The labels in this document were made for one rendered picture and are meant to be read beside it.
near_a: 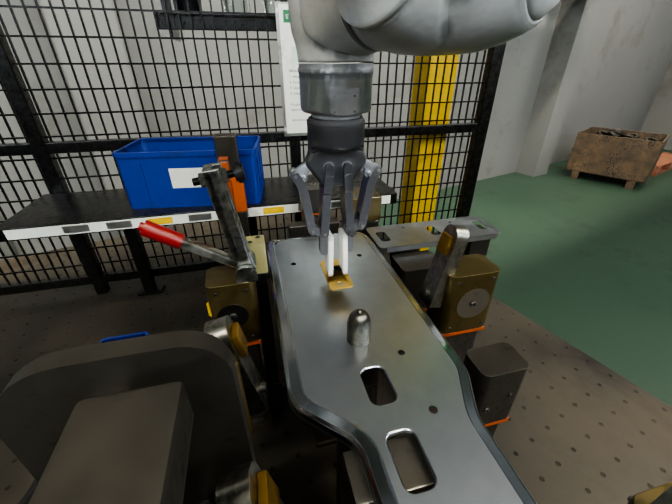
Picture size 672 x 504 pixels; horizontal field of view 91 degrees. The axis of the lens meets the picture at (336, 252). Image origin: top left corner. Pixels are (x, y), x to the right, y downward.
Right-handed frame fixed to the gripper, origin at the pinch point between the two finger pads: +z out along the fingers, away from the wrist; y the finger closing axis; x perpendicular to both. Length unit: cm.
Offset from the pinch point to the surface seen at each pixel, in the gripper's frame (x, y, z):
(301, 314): -5.6, -6.8, 6.8
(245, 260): -1.6, -13.8, -1.5
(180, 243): -0.9, -21.9, -5.0
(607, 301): 76, 198, 107
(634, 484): -28, 46, 37
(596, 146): 280, 399, 66
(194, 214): 32.5, -25.6, 4.6
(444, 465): -30.2, 2.9, 6.7
